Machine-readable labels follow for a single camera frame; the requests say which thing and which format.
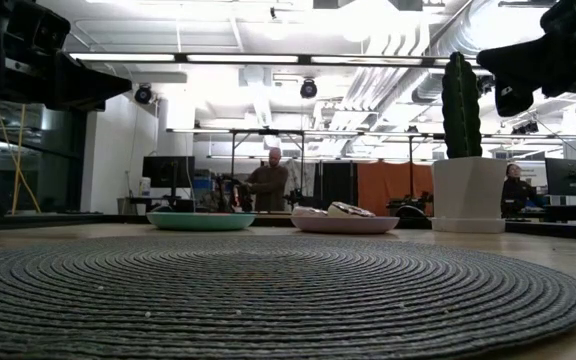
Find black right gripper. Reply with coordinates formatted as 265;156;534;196
475;28;576;118

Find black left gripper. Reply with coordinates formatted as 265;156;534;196
0;51;134;113

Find round black ceiling spotlight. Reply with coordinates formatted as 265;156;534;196
133;83;155;105
299;78;319;100

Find green cactus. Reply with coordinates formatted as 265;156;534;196
441;51;483;160

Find black computer monitor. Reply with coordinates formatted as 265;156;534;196
544;157;576;198
141;155;197;211

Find person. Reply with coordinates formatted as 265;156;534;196
500;162;544;217
245;146;290;213

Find white plant pot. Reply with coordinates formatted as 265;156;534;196
430;156;509;235

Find long ceiling light bar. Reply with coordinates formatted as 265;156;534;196
67;51;484;70

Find teal plate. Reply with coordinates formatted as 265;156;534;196
146;211;257;232

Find orange curtain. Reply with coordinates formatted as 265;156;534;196
356;162;434;217

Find black curtain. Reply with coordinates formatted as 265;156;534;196
312;160;358;216

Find purple plate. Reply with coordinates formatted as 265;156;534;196
290;215;401;236

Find grey patterned cloth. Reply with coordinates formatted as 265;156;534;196
287;159;315;209

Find round grey woven placemat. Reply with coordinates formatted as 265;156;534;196
0;234;576;360

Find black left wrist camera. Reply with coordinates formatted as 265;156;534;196
6;0;72;57

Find yellow extension cable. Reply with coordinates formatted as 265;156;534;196
0;102;42;215

